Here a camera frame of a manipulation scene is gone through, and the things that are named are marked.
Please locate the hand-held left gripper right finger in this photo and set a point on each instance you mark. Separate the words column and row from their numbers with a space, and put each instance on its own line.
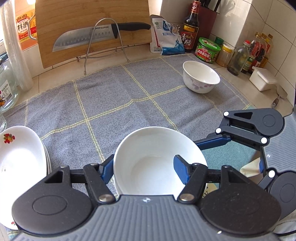
column 182, row 170

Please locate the green lidded sauce jar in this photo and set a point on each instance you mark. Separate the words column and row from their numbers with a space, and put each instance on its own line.
column 207, row 51

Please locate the small green capped jar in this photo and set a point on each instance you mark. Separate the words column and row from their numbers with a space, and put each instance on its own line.
column 219, row 40

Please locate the dark red sauce bottle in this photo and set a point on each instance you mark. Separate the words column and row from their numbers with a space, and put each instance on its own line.
column 257, row 51

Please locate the orange label cooking wine bottle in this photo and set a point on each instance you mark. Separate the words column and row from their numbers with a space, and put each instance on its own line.
column 25, row 30

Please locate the blue and white packet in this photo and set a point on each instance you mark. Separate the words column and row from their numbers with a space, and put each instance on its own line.
column 174, row 44

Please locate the grey and teal checked towel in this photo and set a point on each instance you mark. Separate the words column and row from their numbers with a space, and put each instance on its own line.
column 138, row 92

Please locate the red capped glass bottle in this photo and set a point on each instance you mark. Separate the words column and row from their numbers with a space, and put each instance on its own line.
column 238, row 60

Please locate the dark vinegar bottle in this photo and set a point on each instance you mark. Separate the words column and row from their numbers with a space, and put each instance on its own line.
column 191, row 30

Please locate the dark knife block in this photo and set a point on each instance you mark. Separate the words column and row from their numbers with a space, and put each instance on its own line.
column 208, row 20

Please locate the thick plastic wrap roll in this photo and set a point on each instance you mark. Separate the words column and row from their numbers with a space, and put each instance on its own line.
column 19, row 58

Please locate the yellow oil bottle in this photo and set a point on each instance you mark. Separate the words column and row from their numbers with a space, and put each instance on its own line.
column 268, row 48

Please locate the glass mug with print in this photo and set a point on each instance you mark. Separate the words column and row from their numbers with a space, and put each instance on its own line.
column 2, row 121

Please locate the white stained fruit print plate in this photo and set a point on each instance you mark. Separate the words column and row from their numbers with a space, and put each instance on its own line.
column 20, row 166

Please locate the green label sauce bottle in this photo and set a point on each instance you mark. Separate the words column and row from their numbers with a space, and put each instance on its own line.
column 247, row 64

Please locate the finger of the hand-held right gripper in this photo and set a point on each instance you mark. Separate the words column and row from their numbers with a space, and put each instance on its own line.
column 215, row 142
column 261, row 165

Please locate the cream cloth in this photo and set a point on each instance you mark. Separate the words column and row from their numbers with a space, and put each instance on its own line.
column 251, row 168

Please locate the small yellow lidded jar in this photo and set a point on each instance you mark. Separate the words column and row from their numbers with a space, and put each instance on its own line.
column 224, row 56

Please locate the white plastic container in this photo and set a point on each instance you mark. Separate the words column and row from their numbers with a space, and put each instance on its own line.
column 262, row 78

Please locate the glass jar with yellow lid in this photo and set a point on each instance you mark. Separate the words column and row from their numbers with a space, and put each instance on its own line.
column 8, row 88

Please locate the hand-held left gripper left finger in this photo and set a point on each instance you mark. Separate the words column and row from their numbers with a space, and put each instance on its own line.
column 107, row 170

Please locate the bamboo cutting board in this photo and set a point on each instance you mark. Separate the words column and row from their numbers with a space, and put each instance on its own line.
column 81, row 14

